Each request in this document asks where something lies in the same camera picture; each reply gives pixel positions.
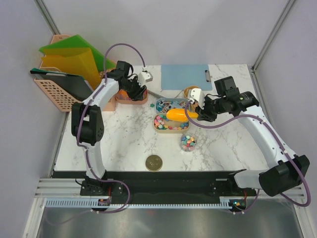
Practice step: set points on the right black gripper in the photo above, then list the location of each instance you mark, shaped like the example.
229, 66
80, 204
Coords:
203, 114

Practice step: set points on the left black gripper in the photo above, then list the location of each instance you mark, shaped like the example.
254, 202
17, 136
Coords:
137, 95

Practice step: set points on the orange plastic scoop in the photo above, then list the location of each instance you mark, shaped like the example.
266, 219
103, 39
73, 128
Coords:
180, 115

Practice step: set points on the clear plastic jar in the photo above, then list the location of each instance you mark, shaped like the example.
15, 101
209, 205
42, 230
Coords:
188, 142

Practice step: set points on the blue tray of lollipops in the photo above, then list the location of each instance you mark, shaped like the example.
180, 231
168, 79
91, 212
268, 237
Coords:
163, 105

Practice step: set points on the beige tray colourful candies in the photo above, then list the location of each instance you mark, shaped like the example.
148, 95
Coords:
163, 125

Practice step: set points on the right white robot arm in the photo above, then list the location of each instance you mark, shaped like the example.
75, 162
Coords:
286, 170

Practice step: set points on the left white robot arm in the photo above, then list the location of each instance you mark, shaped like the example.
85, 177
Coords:
87, 123

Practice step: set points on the pink tray star candies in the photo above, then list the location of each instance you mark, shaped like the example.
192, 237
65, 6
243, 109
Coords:
122, 98

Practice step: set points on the yellow tray jelly candies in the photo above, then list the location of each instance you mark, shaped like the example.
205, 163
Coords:
187, 90

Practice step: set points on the white spiral notebook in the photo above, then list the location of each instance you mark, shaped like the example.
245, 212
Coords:
167, 94

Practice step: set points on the blue clipboard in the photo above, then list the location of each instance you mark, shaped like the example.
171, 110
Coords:
181, 76

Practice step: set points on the black folder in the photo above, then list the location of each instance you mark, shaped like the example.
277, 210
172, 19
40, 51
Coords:
74, 85

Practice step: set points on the yellow plastic folder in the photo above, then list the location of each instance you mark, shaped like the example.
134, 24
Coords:
82, 64

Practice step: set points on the green plastic folder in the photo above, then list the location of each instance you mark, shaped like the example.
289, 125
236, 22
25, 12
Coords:
65, 45

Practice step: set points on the pink file organizer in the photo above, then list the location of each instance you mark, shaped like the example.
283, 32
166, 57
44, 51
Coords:
62, 99

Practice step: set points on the gold jar lid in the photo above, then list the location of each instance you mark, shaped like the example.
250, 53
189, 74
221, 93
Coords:
154, 163

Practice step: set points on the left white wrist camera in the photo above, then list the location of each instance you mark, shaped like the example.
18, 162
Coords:
145, 77

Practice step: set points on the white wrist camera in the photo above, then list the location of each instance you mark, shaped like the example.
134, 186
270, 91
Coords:
196, 96
145, 77

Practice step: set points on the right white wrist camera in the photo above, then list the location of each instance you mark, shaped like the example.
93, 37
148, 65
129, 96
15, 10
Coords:
196, 96

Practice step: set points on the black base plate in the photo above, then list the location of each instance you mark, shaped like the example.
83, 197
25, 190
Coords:
164, 187

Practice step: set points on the white cable duct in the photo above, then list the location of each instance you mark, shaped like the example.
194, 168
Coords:
96, 203

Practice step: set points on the aluminium frame rail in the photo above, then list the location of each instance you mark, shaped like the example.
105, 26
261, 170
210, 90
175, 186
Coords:
67, 187

